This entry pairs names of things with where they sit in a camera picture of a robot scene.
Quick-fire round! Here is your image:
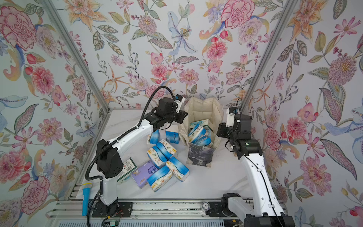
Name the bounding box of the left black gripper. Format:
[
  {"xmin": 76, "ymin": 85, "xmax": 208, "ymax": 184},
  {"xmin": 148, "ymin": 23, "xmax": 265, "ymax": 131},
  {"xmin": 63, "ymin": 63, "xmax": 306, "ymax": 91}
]
[{"xmin": 162, "ymin": 109, "xmax": 188, "ymax": 123}]

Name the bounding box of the green white tissue box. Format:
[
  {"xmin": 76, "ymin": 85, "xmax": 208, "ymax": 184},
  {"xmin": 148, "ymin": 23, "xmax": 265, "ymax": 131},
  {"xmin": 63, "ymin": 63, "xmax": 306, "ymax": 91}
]
[
  {"xmin": 189, "ymin": 119, "xmax": 214, "ymax": 131},
  {"xmin": 117, "ymin": 158, "xmax": 138, "ymax": 184}
]

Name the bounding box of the beige canvas bag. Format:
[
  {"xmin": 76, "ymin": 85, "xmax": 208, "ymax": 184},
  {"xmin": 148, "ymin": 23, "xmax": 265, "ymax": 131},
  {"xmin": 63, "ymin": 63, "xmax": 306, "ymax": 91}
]
[{"xmin": 178, "ymin": 97, "xmax": 224, "ymax": 167}]

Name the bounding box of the blue floral tissue pack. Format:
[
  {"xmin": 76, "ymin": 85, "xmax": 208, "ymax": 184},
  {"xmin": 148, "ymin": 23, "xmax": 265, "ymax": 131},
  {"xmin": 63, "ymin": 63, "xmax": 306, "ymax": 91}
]
[
  {"xmin": 147, "ymin": 166, "xmax": 173, "ymax": 192},
  {"xmin": 156, "ymin": 139, "xmax": 177, "ymax": 160},
  {"xmin": 166, "ymin": 157, "xmax": 190, "ymax": 182},
  {"xmin": 147, "ymin": 146, "xmax": 167, "ymax": 169}
]

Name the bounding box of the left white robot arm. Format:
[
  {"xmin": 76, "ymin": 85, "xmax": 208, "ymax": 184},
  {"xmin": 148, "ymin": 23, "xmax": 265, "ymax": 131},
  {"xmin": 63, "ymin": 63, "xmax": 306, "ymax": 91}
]
[{"xmin": 95, "ymin": 95, "xmax": 188, "ymax": 206}]

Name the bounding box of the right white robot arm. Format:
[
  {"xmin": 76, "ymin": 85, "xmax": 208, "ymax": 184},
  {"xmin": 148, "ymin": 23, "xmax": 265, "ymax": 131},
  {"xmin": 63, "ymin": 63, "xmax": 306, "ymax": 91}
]
[{"xmin": 217, "ymin": 113, "xmax": 295, "ymax": 227}]

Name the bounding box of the blue tissue pack by bag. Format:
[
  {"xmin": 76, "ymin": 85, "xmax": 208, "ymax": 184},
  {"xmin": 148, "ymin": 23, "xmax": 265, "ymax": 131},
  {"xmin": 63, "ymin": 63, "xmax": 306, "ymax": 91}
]
[{"xmin": 165, "ymin": 124, "xmax": 180, "ymax": 144}]

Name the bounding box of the light blue tissue pack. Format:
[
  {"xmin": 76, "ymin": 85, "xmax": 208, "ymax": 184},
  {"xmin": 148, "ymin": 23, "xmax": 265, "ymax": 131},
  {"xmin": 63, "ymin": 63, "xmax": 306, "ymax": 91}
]
[{"xmin": 147, "ymin": 130, "xmax": 160, "ymax": 146}]

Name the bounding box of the blue floral tissue pack front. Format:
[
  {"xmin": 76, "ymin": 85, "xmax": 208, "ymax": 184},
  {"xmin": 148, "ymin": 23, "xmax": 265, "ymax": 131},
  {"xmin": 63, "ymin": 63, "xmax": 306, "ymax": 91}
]
[{"xmin": 147, "ymin": 166, "xmax": 173, "ymax": 192}]

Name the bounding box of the purple tissue pack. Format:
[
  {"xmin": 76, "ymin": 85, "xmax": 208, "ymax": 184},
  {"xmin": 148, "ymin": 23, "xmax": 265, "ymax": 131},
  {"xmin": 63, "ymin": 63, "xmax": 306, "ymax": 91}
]
[{"xmin": 131, "ymin": 161, "xmax": 158, "ymax": 189}]

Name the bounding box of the blue microphone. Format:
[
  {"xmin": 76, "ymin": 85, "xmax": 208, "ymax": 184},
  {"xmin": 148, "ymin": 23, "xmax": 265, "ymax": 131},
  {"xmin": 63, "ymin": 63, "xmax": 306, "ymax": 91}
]
[{"xmin": 81, "ymin": 181, "xmax": 92, "ymax": 216}]

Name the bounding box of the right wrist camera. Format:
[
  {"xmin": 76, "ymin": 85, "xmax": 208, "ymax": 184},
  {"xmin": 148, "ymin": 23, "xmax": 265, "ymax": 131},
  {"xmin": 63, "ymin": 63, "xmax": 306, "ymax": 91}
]
[{"xmin": 226, "ymin": 107, "xmax": 240, "ymax": 128}]

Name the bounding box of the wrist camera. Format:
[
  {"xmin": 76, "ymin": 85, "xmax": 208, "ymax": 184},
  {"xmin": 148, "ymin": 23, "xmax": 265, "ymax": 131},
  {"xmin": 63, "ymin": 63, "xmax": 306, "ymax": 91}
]
[
  {"xmin": 175, "ymin": 95, "xmax": 185, "ymax": 113},
  {"xmin": 226, "ymin": 107, "xmax": 240, "ymax": 128}
]

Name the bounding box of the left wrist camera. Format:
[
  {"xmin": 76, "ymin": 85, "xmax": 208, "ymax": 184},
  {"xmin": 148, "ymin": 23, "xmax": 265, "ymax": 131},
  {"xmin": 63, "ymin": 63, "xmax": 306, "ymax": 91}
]
[{"xmin": 175, "ymin": 95, "xmax": 185, "ymax": 113}]

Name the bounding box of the metal base rail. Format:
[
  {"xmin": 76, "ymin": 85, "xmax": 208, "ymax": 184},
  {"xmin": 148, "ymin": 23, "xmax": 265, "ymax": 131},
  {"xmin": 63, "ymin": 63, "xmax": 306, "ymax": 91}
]
[{"xmin": 45, "ymin": 198, "xmax": 293, "ymax": 227}]

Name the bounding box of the aluminium corner post right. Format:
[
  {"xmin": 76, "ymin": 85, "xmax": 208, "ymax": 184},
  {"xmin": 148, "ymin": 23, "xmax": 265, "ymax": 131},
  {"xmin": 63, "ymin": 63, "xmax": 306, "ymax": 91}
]
[{"xmin": 242, "ymin": 0, "xmax": 297, "ymax": 111}]

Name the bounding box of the aluminium corner post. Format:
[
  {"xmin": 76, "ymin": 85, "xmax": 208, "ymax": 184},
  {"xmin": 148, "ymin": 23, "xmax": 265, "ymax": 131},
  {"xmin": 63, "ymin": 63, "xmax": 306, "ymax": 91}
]
[
  {"xmin": 40, "ymin": 0, "xmax": 111, "ymax": 113},
  {"xmin": 242, "ymin": 0, "xmax": 297, "ymax": 111}
]

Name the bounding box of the aluminium corner post left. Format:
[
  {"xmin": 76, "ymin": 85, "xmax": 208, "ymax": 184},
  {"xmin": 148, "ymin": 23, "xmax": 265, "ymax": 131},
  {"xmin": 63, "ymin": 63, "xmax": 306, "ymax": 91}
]
[{"xmin": 40, "ymin": 0, "xmax": 111, "ymax": 113}]

